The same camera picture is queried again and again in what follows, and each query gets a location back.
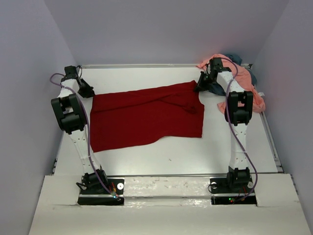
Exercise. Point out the aluminium right table rail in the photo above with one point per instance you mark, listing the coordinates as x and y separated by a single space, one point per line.
271 143

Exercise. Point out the pink t shirt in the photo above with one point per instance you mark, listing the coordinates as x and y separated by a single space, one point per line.
258 102

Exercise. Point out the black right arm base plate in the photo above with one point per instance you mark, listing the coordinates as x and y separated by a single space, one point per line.
222 194

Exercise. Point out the aluminium front table rail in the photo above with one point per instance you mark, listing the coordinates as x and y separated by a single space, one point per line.
174 175

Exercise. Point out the red t shirt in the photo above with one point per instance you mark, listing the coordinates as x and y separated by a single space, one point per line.
127 119

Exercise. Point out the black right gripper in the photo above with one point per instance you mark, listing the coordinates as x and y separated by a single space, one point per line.
200 86

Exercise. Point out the aluminium table rail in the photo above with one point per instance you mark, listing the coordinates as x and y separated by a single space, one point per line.
271 143
174 175
124 66

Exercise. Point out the teal blue t shirt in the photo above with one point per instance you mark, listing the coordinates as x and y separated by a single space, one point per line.
245 78

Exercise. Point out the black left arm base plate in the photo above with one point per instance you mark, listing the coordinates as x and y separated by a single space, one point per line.
100 197

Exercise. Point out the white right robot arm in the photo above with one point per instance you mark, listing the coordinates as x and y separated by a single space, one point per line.
238 113

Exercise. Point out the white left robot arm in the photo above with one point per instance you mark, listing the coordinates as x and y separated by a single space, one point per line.
72 118

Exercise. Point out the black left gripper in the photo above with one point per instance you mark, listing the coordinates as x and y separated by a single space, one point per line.
89 92

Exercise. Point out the aluminium back table rail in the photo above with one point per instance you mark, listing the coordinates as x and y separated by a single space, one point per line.
124 66

